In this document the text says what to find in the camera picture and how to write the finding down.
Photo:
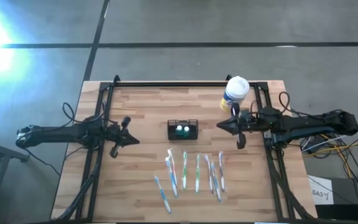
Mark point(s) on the teal mouthwash bottle white cap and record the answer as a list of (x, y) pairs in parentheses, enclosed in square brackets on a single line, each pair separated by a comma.
[(186, 127), (179, 127)]

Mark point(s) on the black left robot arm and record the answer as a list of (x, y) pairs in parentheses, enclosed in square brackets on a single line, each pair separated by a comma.
[(57, 132)]

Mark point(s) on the purple toothbrush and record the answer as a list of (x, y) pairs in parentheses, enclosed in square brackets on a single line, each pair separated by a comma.
[(208, 171), (221, 171)]

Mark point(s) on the black case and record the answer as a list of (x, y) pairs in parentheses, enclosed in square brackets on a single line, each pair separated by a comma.
[(346, 213)]

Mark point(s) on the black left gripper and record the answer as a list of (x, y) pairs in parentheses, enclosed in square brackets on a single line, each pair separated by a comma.
[(115, 137)]

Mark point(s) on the green toothbrush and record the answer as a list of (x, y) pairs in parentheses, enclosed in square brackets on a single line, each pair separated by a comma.
[(197, 174), (184, 171)]

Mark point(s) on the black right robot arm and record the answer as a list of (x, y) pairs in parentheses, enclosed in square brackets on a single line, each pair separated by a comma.
[(306, 126)]

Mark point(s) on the black aluminium rig frame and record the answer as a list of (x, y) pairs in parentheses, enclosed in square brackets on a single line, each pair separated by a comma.
[(182, 84)]

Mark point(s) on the Lysol wipes canister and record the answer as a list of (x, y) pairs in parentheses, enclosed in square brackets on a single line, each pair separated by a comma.
[(236, 88)]

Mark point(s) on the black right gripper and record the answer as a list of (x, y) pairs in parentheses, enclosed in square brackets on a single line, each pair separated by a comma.
[(247, 123)]

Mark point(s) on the white SA3 paper sign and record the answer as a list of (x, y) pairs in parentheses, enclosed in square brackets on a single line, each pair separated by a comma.
[(320, 193)]

